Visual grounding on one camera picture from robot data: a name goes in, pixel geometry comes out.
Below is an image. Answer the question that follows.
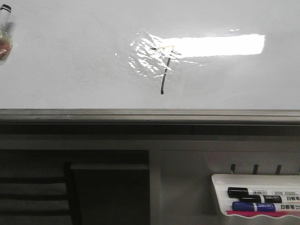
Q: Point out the dark slatted chair back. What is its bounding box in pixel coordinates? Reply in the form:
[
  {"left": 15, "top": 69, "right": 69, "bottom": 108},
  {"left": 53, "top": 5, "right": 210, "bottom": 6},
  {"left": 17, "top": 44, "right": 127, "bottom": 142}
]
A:
[{"left": 0, "top": 162, "right": 83, "bottom": 225}]

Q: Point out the black metal hook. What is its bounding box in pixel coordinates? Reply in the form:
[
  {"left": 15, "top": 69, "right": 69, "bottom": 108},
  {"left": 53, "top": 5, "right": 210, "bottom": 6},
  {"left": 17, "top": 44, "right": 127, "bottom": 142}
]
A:
[
  {"left": 275, "top": 165, "right": 282, "bottom": 175},
  {"left": 230, "top": 164, "right": 236, "bottom": 174},
  {"left": 253, "top": 164, "right": 258, "bottom": 175}
]

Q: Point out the black metal hook left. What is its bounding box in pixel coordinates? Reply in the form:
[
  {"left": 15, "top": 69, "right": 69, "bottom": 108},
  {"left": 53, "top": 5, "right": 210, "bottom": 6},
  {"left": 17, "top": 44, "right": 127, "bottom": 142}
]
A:
[{"left": 230, "top": 164, "right": 236, "bottom": 174}]

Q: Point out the white plastic marker tray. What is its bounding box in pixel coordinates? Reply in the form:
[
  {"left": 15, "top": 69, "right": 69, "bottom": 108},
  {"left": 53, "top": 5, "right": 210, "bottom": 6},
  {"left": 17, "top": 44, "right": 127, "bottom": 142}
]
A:
[{"left": 211, "top": 174, "right": 300, "bottom": 225}]

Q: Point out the dark cabinet panel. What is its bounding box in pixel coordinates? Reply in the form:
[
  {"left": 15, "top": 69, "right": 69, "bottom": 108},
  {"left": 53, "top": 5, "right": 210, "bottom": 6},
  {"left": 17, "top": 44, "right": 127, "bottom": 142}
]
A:
[{"left": 71, "top": 164, "right": 150, "bottom": 225}]

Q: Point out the blue capped whiteboard marker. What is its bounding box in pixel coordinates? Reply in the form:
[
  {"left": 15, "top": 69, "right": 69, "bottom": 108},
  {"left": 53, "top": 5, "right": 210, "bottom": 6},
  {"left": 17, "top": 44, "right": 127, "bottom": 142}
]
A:
[{"left": 232, "top": 202, "right": 300, "bottom": 212}]

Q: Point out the black metal hook right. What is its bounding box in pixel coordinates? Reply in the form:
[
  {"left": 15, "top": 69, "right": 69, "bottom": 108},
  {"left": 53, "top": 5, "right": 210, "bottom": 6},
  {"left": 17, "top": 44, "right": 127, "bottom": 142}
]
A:
[{"left": 275, "top": 165, "right": 282, "bottom": 175}]

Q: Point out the pink eraser strip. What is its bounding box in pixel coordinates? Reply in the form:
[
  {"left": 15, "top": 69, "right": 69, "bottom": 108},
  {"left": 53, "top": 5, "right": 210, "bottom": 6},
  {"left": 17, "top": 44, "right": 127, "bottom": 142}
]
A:
[{"left": 226, "top": 210, "right": 300, "bottom": 218}]

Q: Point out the black capped whiteboard marker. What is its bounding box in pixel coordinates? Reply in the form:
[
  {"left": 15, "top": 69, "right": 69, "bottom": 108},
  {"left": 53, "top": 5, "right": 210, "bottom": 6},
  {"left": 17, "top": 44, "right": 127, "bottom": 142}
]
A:
[{"left": 227, "top": 187, "right": 300, "bottom": 198}]

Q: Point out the white whiteboard with aluminium frame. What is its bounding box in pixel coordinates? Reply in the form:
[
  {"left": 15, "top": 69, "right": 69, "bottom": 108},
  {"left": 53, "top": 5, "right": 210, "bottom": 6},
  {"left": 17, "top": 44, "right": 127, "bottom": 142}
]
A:
[{"left": 0, "top": 0, "right": 300, "bottom": 135}]

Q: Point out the white black-tipped whiteboard marker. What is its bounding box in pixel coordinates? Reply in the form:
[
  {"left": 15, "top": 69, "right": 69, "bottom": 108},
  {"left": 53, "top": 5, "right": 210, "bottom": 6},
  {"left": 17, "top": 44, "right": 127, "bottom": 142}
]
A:
[{"left": 0, "top": 4, "right": 12, "bottom": 61}]

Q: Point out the black metal hook middle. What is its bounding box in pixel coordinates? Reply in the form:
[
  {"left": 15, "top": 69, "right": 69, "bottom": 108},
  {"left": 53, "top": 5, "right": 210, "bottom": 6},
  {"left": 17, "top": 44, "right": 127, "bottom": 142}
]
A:
[{"left": 253, "top": 164, "right": 258, "bottom": 175}]

